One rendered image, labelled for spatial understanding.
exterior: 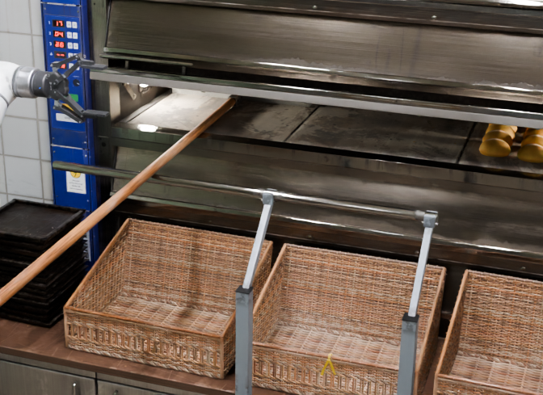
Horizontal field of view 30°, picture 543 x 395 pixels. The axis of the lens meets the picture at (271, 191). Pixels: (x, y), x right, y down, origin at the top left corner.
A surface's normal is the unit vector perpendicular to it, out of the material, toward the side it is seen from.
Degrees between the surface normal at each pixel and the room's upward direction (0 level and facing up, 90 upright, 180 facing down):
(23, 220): 0
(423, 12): 90
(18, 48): 90
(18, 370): 91
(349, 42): 70
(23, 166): 90
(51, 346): 0
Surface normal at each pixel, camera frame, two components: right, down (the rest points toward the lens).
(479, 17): -0.31, 0.35
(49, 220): 0.02, -0.93
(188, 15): -0.29, 0.01
